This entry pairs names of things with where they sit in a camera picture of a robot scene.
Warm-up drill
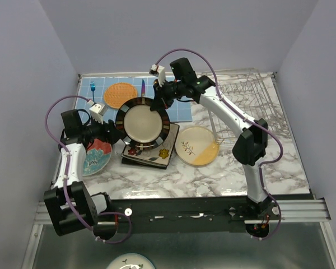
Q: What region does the yellow round plate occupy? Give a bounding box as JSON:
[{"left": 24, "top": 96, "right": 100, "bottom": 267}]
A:
[{"left": 175, "top": 126, "right": 220, "bottom": 166}]

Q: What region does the woven wicker round trivet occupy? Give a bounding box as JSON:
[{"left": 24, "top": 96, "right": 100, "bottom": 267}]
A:
[{"left": 103, "top": 82, "right": 138, "bottom": 109}]

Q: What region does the white red rimmed plate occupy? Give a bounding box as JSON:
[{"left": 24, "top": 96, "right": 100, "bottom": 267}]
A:
[{"left": 82, "top": 139, "right": 112, "bottom": 177}]

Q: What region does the dark olive round plate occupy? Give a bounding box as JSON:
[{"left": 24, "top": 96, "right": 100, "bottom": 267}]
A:
[{"left": 115, "top": 97, "right": 170, "bottom": 150}]

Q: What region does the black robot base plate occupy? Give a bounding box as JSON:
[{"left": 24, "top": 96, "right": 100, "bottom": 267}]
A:
[{"left": 92, "top": 194, "right": 281, "bottom": 234}]

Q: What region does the blue grid placemat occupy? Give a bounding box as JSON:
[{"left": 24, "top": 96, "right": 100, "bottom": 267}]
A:
[{"left": 78, "top": 76, "right": 192, "bottom": 123}]

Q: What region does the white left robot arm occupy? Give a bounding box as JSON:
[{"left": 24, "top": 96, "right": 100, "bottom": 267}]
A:
[{"left": 44, "top": 109, "right": 125, "bottom": 236}]

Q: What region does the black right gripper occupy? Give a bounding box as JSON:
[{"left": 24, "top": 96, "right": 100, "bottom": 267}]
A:
[{"left": 149, "top": 79, "right": 184, "bottom": 112}]

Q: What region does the iridescent knife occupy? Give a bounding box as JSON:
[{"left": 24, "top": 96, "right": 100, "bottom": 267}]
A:
[{"left": 141, "top": 79, "right": 146, "bottom": 97}]

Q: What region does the white floral plate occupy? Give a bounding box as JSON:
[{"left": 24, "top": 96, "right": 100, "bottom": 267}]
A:
[{"left": 106, "top": 253, "right": 156, "bottom": 269}]

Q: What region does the wire dish rack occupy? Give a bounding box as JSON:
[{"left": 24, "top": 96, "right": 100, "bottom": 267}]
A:
[{"left": 204, "top": 68, "right": 293, "bottom": 152}]

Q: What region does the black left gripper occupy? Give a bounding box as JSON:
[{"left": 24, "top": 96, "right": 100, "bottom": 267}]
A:
[{"left": 81, "top": 115, "right": 125, "bottom": 145}]

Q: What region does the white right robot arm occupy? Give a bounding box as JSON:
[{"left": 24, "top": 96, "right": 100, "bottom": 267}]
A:
[{"left": 149, "top": 58, "right": 272, "bottom": 220}]

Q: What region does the aluminium frame rail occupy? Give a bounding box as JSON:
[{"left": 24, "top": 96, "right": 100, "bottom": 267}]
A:
[{"left": 34, "top": 199, "right": 331, "bottom": 225}]

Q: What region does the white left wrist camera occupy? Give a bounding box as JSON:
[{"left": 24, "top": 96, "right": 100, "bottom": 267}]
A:
[{"left": 89, "top": 103, "right": 108, "bottom": 124}]

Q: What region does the blue fork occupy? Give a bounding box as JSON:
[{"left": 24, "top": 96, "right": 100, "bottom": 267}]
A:
[{"left": 90, "top": 82, "right": 96, "bottom": 102}]

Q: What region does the cream square dark-rimmed plate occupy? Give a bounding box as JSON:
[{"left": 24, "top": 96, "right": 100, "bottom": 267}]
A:
[{"left": 121, "top": 123, "right": 180, "bottom": 168}]

